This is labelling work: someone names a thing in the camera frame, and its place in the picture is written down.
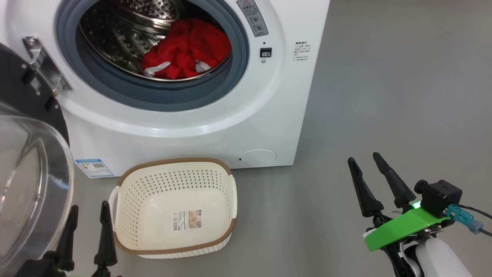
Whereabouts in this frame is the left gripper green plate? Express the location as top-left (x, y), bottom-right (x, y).
top-left (56, 201), bottom-right (123, 277)

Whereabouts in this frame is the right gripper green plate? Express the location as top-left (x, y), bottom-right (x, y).
top-left (347, 152), bottom-right (451, 253)

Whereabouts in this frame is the black round glass washer door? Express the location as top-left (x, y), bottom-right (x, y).
top-left (0, 42), bottom-right (75, 277)

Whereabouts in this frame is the red jersey black lettering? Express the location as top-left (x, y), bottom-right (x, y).
top-left (165, 17), bottom-right (233, 79)

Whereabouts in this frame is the white front-load washing machine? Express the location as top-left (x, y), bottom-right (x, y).
top-left (0, 0), bottom-right (331, 178)

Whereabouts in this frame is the silver door hinge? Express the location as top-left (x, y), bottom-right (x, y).
top-left (22, 37), bottom-right (73, 97)

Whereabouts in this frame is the blue energy label sticker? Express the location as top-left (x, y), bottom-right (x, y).
top-left (74, 159), bottom-right (114, 178)

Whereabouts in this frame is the cream laundry basket brown rim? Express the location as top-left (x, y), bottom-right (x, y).
top-left (108, 157), bottom-right (238, 259)

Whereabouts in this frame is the paper sticker inside basket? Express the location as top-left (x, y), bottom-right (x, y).
top-left (172, 210), bottom-right (203, 231)

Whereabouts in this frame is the grey warning sticker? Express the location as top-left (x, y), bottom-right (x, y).
top-left (236, 0), bottom-right (269, 37)

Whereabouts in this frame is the right camera cable teal connector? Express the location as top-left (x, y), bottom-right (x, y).
top-left (446, 204), bottom-right (492, 237)

